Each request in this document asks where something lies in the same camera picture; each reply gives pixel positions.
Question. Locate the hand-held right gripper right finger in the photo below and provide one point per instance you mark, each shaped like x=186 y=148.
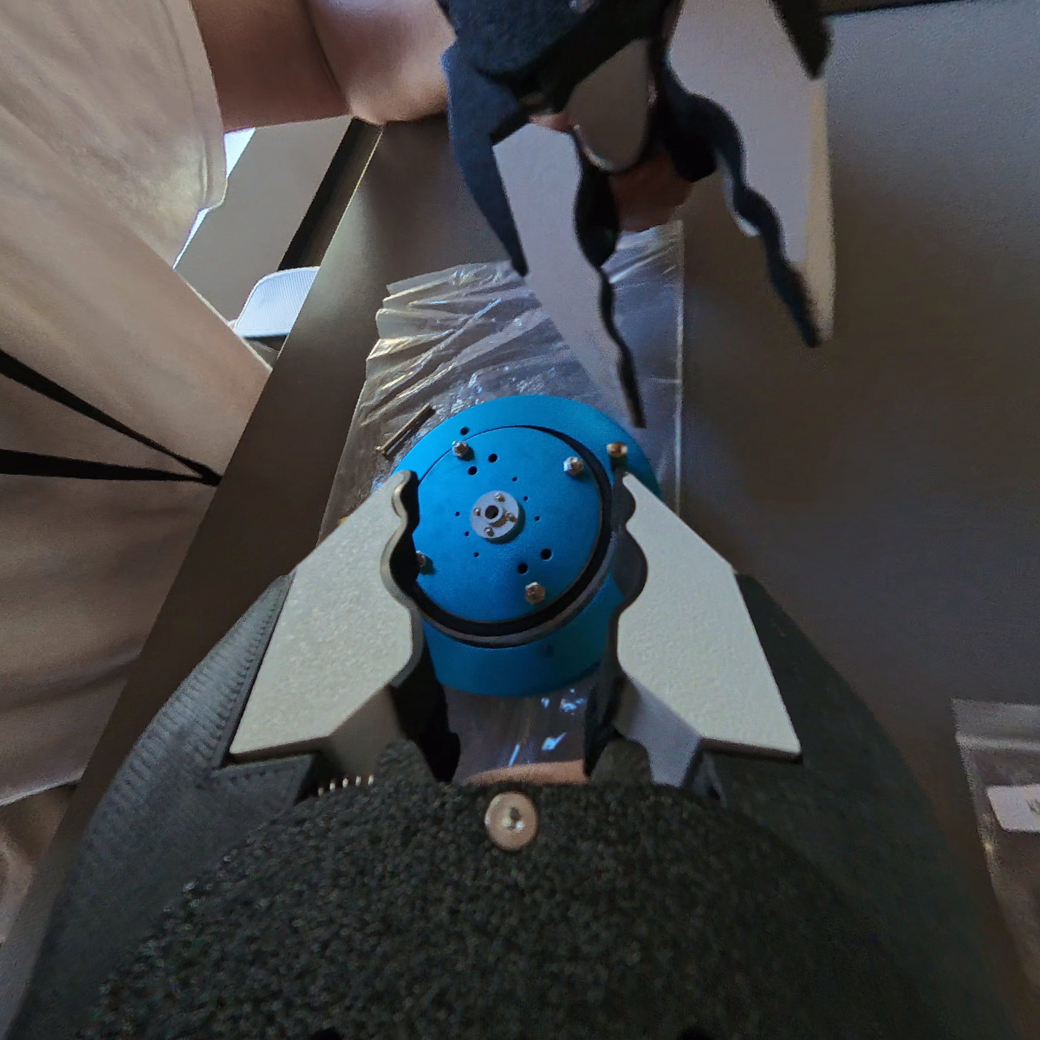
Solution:
x=699 y=642

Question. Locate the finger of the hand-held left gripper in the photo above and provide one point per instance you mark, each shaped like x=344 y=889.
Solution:
x=599 y=276
x=780 y=162

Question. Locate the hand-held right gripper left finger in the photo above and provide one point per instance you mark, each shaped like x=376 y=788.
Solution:
x=325 y=642

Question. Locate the blue round metal wheel assembly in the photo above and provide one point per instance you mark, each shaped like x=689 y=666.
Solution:
x=504 y=569

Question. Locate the person's left forearm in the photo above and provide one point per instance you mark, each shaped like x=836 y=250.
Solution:
x=366 y=57

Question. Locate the person's left hand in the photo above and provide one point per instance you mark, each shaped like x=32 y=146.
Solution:
x=650 y=195

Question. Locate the clear plastic bag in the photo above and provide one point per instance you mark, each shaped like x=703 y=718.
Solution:
x=455 y=341

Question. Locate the small metal pin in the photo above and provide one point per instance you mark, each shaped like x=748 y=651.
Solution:
x=405 y=431

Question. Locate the small labelled bag of screws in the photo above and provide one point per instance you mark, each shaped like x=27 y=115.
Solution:
x=1003 y=747

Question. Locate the white mesh chair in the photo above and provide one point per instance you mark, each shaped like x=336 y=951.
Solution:
x=276 y=305

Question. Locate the person in beige shirt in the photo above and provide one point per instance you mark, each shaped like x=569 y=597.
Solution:
x=89 y=268

